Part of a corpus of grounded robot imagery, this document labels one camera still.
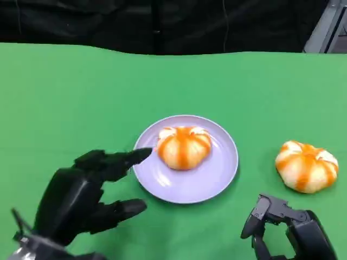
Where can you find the grey metal frame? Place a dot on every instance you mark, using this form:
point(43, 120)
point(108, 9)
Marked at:
point(325, 29)

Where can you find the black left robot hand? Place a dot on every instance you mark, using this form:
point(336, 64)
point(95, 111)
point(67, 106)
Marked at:
point(70, 200)

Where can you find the orange and white bread roll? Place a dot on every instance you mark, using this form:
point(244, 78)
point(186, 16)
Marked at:
point(184, 149)
point(306, 168)

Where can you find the lilac plate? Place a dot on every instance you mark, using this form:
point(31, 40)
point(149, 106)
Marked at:
point(189, 187)

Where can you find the black backdrop curtain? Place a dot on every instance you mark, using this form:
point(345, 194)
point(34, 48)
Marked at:
point(135, 24)

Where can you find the green table cloth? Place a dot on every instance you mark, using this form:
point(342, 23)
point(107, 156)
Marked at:
point(81, 108)

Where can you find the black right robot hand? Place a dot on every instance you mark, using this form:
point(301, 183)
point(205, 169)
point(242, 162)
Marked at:
point(309, 235)

